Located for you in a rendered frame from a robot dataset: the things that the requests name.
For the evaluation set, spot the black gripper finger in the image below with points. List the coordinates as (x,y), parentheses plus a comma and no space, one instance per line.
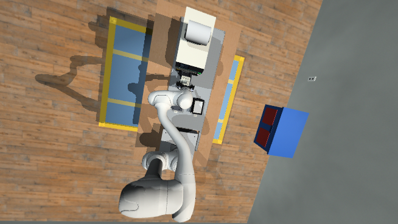
(179,84)
(192,87)

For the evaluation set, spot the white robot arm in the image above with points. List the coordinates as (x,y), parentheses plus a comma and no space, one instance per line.
(152,196)

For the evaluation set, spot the white cylinder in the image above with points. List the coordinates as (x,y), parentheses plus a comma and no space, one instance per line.
(198,33)

